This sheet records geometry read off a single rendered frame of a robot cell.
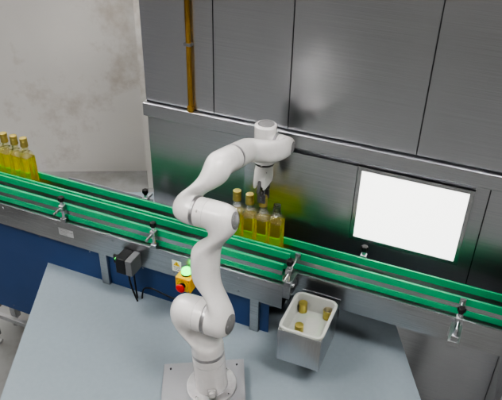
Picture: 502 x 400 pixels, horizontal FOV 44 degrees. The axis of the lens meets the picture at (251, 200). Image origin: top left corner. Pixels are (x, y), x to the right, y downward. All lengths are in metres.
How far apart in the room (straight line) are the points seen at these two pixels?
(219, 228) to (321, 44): 0.77
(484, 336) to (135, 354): 1.36
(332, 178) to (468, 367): 1.04
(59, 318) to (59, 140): 2.63
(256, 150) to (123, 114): 2.99
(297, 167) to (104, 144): 2.94
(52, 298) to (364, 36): 1.75
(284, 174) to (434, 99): 0.66
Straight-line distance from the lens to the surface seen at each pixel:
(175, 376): 2.54
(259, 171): 2.36
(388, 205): 2.47
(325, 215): 2.57
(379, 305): 2.53
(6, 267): 3.43
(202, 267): 2.07
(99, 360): 2.66
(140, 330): 2.75
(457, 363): 2.94
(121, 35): 4.84
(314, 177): 2.49
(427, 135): 2.33
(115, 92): 5.01
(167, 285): 2.81
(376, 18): 2.22
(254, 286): 2.55
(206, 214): 1.98
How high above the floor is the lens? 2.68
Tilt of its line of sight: 33 degrees down
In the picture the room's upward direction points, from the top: 1 degrees clockwise
